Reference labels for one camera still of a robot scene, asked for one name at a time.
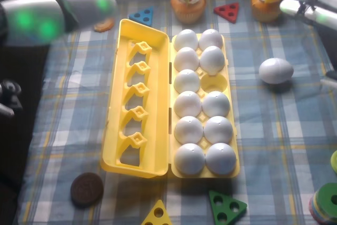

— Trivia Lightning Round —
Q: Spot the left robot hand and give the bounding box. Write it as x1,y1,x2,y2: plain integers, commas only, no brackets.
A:
0,79,24,117

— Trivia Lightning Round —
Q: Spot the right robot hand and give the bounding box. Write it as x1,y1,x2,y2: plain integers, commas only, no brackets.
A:
279,0,337,90

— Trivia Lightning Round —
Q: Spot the yellow plastic egg carton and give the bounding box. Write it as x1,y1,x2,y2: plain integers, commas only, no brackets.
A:
101,18,241,179

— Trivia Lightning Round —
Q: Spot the toy cupcake with orange slice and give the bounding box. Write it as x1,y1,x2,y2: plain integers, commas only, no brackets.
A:
250,0,288,23

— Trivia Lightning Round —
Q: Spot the red triangle block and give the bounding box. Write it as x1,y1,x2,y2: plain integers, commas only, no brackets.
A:
213,2,240,24

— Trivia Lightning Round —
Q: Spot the tan toy biscuit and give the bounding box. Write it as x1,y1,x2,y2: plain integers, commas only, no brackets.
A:
93,18,116,33

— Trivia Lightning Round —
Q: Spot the chocolate toy sandwich cookie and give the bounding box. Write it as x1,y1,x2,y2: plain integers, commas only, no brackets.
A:
70,172,105,208

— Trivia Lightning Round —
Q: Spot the toy cupcake with strawberries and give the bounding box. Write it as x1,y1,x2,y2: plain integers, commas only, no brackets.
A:
170,0,207,24

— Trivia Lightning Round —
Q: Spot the blue plaid tablecloth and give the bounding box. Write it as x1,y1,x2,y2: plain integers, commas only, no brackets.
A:
17,0,337,225

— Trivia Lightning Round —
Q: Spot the blue triangle block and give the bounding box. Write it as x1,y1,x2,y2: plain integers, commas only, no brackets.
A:
128,5,155,27

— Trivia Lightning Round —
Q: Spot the yellow triangle block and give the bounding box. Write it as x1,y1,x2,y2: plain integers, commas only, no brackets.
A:
141,199,173,225

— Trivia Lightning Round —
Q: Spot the green triangle block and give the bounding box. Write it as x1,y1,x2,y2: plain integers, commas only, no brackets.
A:
209,190,248,225

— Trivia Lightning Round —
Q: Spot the multicoloured stacking ring pile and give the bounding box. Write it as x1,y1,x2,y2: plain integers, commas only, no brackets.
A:
308,182,337,225

